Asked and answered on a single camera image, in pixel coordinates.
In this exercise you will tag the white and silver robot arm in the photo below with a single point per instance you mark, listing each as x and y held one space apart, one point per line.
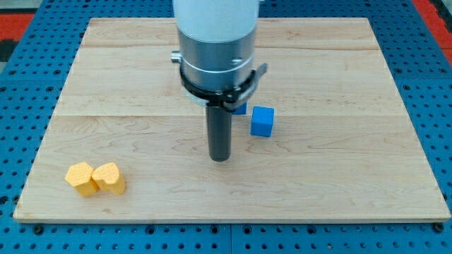
216 50

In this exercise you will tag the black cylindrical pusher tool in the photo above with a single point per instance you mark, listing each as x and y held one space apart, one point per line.
219 128

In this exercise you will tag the blue block behind tool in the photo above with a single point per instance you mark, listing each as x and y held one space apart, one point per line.
241 110

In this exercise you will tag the blue cube block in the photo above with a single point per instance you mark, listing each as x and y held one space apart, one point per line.
262 120

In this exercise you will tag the light wooden board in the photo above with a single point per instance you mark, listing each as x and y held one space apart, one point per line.
342 150

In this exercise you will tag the yellow heart block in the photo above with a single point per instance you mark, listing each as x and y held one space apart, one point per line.
108 177

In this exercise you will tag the yellow hexagon block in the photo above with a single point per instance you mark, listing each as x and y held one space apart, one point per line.
79 177

